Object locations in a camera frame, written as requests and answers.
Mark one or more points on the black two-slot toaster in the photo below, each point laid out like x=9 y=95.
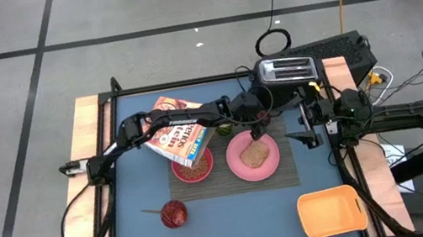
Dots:
x=289 y=72

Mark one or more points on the brown toast slice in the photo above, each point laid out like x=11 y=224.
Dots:
x=254 y=154

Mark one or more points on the wooden side board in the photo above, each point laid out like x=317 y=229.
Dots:
x=371 y=161
x=83 y=219

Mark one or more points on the wooden stick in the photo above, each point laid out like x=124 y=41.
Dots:
x=150 y=211

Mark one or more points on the black aluminium table frame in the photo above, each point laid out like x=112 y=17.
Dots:
x=189 y=82

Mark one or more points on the pink plate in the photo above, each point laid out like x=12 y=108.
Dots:
x=245 y=172

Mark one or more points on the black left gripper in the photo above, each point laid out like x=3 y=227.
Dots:
x=246 y=108

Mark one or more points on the grey woven placemat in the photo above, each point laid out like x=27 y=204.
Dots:
x=227 y=188

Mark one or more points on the yellow plastic bin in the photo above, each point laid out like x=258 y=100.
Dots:
x=328 y=212

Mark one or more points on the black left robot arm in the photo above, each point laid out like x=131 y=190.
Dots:
x=182 y=119

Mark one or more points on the white paper sheet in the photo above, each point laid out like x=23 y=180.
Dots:
x=396 y=157

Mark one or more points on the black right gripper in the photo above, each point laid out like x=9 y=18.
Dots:
x=334 y=116

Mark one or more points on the brown cereal heap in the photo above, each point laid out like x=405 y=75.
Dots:
x=196 y=171

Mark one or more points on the red bowl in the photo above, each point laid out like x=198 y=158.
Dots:
x=180 y=176

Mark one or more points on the orange Cheerios cereal box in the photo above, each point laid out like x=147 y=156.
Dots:
x=181 y=144

